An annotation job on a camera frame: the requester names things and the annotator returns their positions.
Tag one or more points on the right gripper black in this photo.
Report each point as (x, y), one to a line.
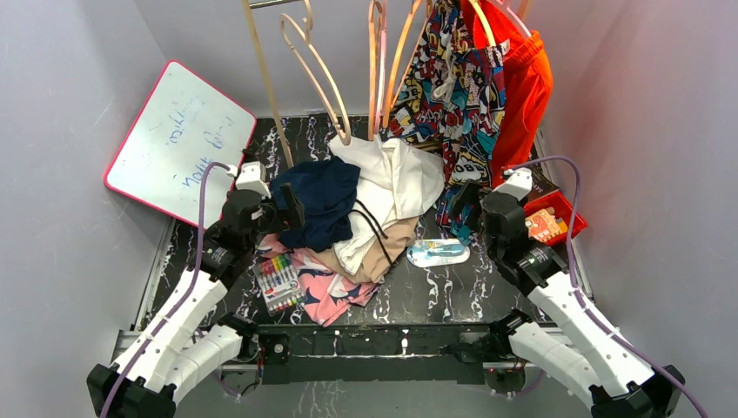
(470, 193)

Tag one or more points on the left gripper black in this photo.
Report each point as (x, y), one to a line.
(293, 207)

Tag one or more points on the navy blue shorts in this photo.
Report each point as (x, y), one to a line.
(327, 190)

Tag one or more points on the orange hanger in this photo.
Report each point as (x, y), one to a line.
(393, 72)

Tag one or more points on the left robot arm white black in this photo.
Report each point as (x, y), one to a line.
(173, 323)

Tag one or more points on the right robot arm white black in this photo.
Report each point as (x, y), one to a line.
(610, 379)

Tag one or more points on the white shorts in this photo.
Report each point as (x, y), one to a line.
(396, 181)

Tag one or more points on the beige shorts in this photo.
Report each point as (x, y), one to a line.
(374, 264)

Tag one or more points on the pink patterned shorts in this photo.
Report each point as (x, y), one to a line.
(328, 293)

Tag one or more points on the comic print shorts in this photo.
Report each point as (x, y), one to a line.
(453, 93)

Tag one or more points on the orange shorts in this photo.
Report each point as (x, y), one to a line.
(527, 76)

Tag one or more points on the beige wooden hanger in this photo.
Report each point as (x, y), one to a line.
(295, 33)

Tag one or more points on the yellow hanger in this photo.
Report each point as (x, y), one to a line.
(480, 13)

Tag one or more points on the pink hanger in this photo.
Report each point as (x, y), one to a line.
(377, 26)

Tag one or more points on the blue correction tape package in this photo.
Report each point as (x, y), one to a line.
(426, 253)

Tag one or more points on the colour marker pack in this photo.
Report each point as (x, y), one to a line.
(278, 281)

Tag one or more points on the dark book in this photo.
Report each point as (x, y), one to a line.
(542, 185)

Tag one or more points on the red plastic bin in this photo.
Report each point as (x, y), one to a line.
(547, 219)

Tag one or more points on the pink framed whiteboard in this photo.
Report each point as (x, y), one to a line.
(184, 125)

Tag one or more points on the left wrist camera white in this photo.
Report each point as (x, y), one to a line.
(251, 177)

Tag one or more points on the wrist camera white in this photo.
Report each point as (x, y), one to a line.
(251, 177)
(519, 183)

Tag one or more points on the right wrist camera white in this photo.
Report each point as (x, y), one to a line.
(519, 183)

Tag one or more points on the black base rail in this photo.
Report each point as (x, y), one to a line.
(281, 354)

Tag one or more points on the wooden rack frame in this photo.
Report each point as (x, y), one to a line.
(248, 8)

